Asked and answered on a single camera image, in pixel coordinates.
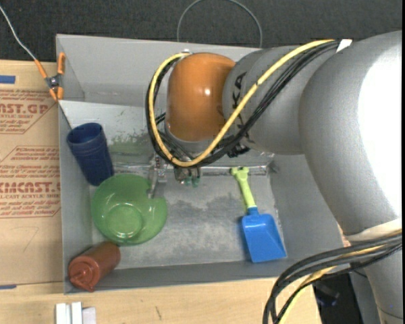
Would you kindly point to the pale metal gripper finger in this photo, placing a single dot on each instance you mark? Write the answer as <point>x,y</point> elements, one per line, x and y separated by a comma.
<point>154,181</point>
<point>162,182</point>

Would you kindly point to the clear glass container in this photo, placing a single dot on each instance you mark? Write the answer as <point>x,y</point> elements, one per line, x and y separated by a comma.
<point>130,159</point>

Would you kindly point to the green bowl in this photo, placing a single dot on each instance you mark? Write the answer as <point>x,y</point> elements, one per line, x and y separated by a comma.
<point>125,211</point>

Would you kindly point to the grey metal bin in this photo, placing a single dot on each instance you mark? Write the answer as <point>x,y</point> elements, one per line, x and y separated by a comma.
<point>202,221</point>

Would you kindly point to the dark blue cup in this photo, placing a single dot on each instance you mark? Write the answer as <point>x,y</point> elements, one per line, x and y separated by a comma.
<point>91,150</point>

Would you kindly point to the red-brown squeeze bottle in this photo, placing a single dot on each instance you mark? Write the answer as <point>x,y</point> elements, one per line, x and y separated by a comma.
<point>92,265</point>

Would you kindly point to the brown cardboard board red print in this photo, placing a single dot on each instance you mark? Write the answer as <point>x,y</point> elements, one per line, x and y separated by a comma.
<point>27,167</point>

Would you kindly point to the black cylinder on white bracket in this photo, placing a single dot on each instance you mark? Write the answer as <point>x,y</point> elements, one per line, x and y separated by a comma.
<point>238,150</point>

